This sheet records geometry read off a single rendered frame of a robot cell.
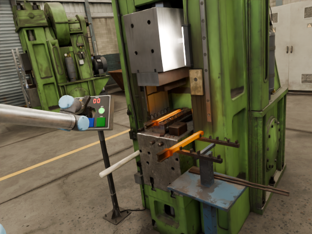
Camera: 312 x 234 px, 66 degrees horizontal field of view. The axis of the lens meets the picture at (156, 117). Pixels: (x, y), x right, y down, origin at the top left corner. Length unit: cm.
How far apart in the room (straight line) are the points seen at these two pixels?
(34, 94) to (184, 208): 536
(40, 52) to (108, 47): 489
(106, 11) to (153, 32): 967
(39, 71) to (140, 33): 490
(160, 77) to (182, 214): 103
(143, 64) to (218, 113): 62
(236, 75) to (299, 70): 486
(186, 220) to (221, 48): 127
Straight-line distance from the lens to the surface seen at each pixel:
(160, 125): 174
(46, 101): 644
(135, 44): 175
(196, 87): 164
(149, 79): 170
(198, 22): 161
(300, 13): 667
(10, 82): 944
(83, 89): 654
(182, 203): 188
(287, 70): 680
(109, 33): 1098
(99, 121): 198
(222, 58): 156
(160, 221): 217
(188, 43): 161
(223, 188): 151
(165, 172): 182
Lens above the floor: 153
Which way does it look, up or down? 16 degrees down
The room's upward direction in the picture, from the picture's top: 7 degrees counter-clockwise
